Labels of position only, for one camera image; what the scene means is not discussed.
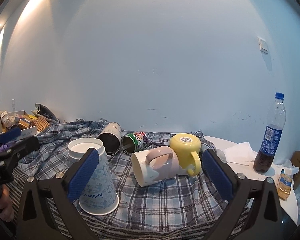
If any yellow plastic cup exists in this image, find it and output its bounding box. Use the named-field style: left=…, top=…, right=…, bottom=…
left=169, top=133, right=202, bottom=176

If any blue plaid cloth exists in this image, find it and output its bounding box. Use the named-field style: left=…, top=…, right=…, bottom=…
left=12, top=118, right=250, bottom=230

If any blue patterned paper cup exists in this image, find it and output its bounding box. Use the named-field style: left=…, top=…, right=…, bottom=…
left=68, top=137, right=120, bottom=216

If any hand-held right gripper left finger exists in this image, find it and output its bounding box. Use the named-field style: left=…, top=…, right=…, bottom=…
left=16, top=148, right=100, bottom=240

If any white box of small packets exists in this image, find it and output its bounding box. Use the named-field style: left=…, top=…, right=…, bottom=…
left=0, top=110, right=39, bottom=141

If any cola bottle blue label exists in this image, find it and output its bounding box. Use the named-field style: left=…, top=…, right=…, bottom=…
left=253, top=92, right=286, bottom=173

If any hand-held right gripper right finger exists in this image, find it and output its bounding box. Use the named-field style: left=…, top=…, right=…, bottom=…
left=201, top=149, right=283, bottom=240

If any white wall switch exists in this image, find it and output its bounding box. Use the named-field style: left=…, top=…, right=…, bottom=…
left=258, top=37, right=269, bottom=55

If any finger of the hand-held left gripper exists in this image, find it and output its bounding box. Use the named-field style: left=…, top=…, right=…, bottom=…
left=0, top=136, right=40, bottom=165
left=0, top=127, right=22, bottom=146

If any person's left hand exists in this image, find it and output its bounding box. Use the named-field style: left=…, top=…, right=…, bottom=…
left=0, top=184, right=15, bottom=223

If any white paper napkin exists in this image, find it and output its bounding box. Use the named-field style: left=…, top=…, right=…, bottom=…
left=222, top=142, right=257, bottom=167

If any grey patterned fabric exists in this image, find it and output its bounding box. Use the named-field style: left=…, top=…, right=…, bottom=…
left=31, top=103, right=58, bottom=124

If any brown cylindrical can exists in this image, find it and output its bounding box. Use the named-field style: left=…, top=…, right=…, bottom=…
left=97, top=122, right=121, bottom=155

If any pink and white mug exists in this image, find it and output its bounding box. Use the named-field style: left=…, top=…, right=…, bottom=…
left=131, top=146, right=188, bottom=187

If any yellow sachet packet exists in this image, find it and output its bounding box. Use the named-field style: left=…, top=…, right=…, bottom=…
left=276, top=169, right=294, bottom=201

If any green printed can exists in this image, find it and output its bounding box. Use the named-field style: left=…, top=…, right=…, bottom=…
left=121, top=131, right=149, bottom=155

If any white tissue pack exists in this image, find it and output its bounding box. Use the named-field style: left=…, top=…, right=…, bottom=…
left=275, top=159, right=300, bottom=177

